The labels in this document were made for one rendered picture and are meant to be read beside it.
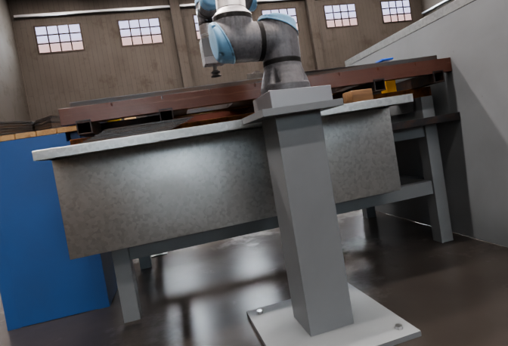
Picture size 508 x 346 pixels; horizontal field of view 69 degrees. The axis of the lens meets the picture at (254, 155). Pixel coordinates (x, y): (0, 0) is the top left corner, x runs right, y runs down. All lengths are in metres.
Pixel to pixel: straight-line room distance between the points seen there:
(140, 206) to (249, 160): 0.43
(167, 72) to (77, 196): 11.07
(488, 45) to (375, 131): 0.54
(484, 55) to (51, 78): 11.88
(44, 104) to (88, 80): 1.41
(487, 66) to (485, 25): 0.16
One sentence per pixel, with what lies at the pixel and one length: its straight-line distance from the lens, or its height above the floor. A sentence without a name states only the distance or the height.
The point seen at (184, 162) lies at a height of 0.57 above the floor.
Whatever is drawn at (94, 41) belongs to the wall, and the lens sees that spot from 12.72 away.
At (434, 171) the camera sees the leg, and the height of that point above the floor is 0.33.
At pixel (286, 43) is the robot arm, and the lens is 1.11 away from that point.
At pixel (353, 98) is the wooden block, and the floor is 0.70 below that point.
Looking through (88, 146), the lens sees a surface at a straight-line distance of 1.24.
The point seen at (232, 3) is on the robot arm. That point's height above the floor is 0.99.
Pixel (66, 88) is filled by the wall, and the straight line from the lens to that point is 12.54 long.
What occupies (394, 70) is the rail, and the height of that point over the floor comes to 0.80.
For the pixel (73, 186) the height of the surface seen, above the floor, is 0.55.
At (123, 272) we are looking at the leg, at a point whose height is 0.19.
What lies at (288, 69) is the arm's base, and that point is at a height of 0.79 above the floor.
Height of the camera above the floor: 0.60
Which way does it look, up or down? 2 degrees down
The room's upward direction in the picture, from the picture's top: 9 degrees counter-clockwise
